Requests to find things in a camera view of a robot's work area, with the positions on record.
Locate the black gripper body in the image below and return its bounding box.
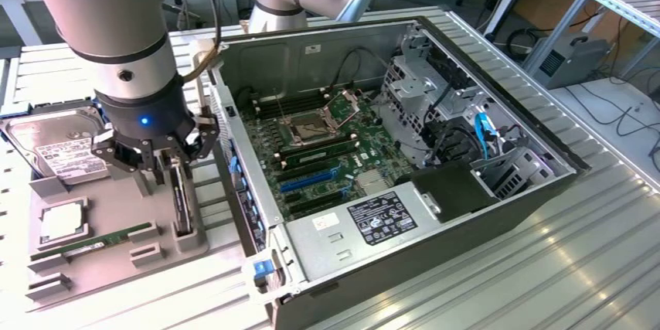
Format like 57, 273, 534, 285
94, 74, 196, 146

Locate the green graphics card black fan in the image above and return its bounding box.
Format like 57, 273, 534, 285
157, 154, 196, 237

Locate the silver hard disk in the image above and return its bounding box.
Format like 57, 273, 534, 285
0, 109, 112, 186

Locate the grey case corner fixture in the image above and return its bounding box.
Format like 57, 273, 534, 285
190, 38, 232, 117
240, 254, 290, 305

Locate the silver CPU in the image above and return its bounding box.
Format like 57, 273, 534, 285
40, 204, 86, 238

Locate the CPU socket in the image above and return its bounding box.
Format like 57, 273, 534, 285
285, 115, 336, 145

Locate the grey parts rack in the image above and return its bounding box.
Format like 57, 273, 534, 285
20, 120, 212, 314

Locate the installed green RAM stick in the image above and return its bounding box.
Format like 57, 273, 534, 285
280, 140, 360, 165

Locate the blue disk caddy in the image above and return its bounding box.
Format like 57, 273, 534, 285
0, 97, 104, 122

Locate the blue expansion slot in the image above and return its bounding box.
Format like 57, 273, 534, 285
277, 173, 344, 192

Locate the black office chair base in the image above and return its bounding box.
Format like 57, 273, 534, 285
161, 0, 205, 33

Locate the metal socket cover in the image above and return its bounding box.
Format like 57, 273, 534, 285
318, 90, 370, 130

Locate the green motherboard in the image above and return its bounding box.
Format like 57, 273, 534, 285
238, 88, 420, 221

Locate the silver chipset heatsink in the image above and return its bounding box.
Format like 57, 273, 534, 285
353, 170, 393, 196

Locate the blue case latch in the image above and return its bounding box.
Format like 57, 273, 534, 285
249, 260, 274, 281

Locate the grey power supply unit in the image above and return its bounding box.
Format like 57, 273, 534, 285
281, 181, 445, 284

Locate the perforated metal drive cage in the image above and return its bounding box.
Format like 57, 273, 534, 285
378, 22, 496, 161

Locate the black plastic shroud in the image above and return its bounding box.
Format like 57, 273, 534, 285
412, 162, 501, 225

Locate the black open PC case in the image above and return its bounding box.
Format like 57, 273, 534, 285
202, 15, 593, 330

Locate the metal disk bay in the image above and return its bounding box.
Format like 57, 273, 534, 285
470, 146, 576, 202

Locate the grey floor unit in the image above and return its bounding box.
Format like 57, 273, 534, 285
525, 30, 612, 90

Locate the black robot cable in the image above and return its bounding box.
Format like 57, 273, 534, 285
174, 0, 224, 84

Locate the black looped case wire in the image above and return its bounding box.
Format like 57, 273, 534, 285
329, 48, 385, 87

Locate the blue SATA wire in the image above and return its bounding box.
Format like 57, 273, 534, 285
472, 111, 498, 161

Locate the coiled black cable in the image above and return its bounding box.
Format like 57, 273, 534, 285
508, 28, 537, 56

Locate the black floor cable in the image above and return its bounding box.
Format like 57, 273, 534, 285
561, 74, 660, 141

